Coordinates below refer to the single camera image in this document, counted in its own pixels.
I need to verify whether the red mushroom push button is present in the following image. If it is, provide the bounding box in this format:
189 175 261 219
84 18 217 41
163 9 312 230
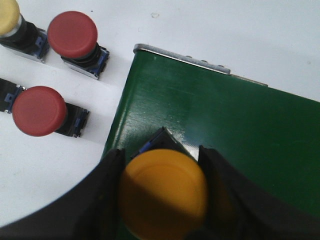
12 86 90 138
47 11 110 80

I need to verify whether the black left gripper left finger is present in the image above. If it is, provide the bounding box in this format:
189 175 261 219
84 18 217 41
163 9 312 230
0 149 126 240

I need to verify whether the black push button base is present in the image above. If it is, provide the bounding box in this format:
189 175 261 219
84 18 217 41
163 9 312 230
0 78 26 114

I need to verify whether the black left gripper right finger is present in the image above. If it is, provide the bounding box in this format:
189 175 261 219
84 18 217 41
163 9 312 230
198 145 320 240

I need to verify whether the pale yellow mushroom push button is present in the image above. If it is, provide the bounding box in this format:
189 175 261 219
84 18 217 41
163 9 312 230
0 0 50 63

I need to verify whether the green conveyor belt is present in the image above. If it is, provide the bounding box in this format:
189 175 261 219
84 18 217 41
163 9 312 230
104 51 320 219

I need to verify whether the aluminium conveyor frame rail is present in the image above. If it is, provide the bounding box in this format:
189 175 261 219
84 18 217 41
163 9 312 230
133 43 268 87

